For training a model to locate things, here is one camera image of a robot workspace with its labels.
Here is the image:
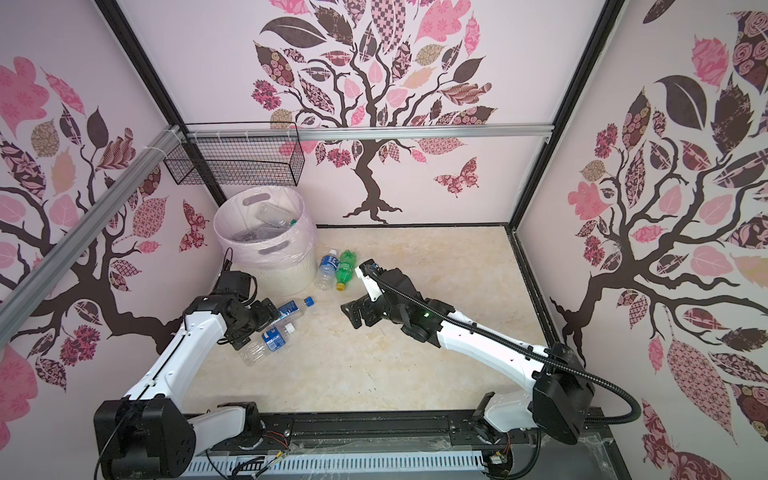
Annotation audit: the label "aluminium rail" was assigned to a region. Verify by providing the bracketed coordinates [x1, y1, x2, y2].
[186, 123, 554, 142]
[0, 127, 181, 349]

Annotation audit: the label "blue label bottle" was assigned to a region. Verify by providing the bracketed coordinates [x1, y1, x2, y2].
[272, 296, 315, 325]
[238, 322, 296, 366]
[316, 249, 340, 290]

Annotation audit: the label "aluminium rail left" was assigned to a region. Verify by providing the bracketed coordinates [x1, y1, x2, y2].
[0, 127, 181, 349]

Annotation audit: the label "pink plastic bin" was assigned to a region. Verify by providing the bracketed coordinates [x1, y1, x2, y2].
[213, 186, 317, 296]

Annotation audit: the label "white slotted cable duct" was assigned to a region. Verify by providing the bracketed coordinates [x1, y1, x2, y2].
[182, 451, 486, 479]

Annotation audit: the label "black corrugated cable conduit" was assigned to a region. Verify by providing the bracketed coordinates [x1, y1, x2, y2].
[365, 260, 643, 426]

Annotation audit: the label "light green bottle yellow cap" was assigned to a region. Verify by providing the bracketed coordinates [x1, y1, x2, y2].
[336, 250, 357, 291]

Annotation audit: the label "long clear crushed bottle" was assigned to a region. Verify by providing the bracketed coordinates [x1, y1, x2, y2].
[232, 224, 286, 243]

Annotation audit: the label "clear square bottle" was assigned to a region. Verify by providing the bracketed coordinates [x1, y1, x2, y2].
[255, 203, 297, 229]

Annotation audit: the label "aluminium rail back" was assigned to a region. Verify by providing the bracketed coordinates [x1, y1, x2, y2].
[186, 123, 554, 142]

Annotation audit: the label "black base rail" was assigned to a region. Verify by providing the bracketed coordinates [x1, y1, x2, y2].
[193, 410, 630, 479]

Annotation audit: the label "black wire basket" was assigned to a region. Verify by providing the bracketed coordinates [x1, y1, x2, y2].
[164, 120, 305, 187]

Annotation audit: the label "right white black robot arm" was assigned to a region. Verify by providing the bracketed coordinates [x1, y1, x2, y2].
[341, 263, 594, 445]

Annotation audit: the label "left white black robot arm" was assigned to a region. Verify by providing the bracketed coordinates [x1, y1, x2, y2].
[93, 270, 279, 479]

